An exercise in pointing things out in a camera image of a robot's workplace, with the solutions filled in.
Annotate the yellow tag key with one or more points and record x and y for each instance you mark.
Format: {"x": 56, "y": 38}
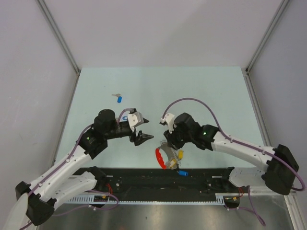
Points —
{"x": 171, "y": 164}
{"x": 180, "y": 154}

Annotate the aluminium frame post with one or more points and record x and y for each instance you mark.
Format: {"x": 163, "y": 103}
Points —
{"x": 58, "y": 35}
{"x": 268, "y": 33}

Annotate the white cable duct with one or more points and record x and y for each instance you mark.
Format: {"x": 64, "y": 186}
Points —
{"x": 99, "y": 200}

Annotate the right aluminium frame post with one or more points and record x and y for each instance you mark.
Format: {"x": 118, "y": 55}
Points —
{"x": 268, "y": 33}

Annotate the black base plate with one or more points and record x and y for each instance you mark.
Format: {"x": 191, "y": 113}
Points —
{"x": 147, "y": 184}

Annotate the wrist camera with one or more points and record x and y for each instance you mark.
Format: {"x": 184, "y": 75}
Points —
{"x": 168, "y": 121}
{"x": 135, "y": 119}

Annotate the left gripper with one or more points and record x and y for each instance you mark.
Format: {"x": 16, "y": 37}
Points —
{"x": 140, "y": 138}

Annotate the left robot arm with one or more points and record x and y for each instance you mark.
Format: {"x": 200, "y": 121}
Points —
{"x": 47, "y": 192}

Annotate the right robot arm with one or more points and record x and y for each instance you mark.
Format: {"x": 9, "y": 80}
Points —
{"x": 278, "y": 164}

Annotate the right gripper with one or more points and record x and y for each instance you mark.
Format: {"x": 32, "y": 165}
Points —
{"x": 171, "y": 139}

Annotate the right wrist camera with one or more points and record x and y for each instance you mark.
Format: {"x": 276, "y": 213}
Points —
{"x": 168, "y": 121}

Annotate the left aluminium frame post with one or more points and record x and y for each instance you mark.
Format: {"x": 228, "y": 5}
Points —
{"x": 58, "y": 35}

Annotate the solid blue tag key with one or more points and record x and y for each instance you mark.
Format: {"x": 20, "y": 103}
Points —
{"x": 119, "y": 97}

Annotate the red handled keyring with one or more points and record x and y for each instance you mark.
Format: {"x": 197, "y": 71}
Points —
{"x": 164, "y": 153}

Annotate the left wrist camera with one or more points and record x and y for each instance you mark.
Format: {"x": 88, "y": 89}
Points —
{"x": 135, "y": 119}

